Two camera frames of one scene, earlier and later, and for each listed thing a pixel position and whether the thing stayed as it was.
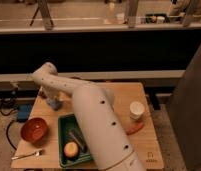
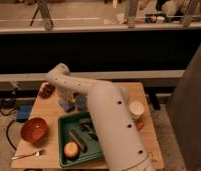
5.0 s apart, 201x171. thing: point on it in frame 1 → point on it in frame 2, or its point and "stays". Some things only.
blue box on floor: (23, 112) stays
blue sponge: (54, 103) → (67, 106)
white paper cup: (136, 110) stays
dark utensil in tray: (79, 140) stays
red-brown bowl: (34, 131) stays
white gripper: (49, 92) → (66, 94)
